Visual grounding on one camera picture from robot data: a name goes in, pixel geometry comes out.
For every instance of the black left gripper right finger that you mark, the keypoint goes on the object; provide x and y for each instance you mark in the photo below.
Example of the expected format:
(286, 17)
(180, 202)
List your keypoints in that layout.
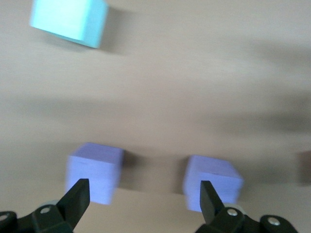
(212, 208)

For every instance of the light blue foam cube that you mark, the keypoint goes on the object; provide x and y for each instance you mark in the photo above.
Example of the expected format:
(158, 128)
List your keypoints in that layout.
(68, 19)

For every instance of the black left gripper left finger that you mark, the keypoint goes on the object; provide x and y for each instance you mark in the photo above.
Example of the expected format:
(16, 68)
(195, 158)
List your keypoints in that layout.
(73, 206)

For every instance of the purple foam cube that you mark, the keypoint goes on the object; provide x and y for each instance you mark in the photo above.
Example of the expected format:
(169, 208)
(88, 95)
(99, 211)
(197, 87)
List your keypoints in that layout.
(97, 165)
(213, 174)

